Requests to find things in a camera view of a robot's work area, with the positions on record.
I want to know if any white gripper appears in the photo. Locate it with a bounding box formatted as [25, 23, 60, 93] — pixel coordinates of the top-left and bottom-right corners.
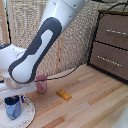
[0, 81, 38, 104]

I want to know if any bright blue vase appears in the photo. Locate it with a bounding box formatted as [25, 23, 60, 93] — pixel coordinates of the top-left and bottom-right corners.
[3, 95, 23, 121]

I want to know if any white round plate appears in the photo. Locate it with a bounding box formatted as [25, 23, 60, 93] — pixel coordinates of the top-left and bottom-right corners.
[0, 96, 36, 128]

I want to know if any mauve pink cup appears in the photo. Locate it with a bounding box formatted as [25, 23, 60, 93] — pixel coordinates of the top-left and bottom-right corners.
[35, 74, 48, 95]

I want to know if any orange block with white marks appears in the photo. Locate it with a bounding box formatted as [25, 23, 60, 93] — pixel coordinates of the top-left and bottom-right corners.
[55, 88, 73, 102]

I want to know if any wicker folding screen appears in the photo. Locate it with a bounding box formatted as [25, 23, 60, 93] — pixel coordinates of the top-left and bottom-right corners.
[0, 0, 101, 69]

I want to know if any brown drawer cabinet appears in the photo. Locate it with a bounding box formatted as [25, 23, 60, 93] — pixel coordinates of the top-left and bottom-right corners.
[87, 9, 128, 82]

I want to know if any black cable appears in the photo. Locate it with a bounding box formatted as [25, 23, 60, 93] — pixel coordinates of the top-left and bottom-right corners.
[34, 1, 128, 82]

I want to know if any silver drawer handle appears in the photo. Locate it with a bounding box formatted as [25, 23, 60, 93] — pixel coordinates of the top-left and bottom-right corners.
[96, 55, 123, 68]
[105, 28, 128, 38]

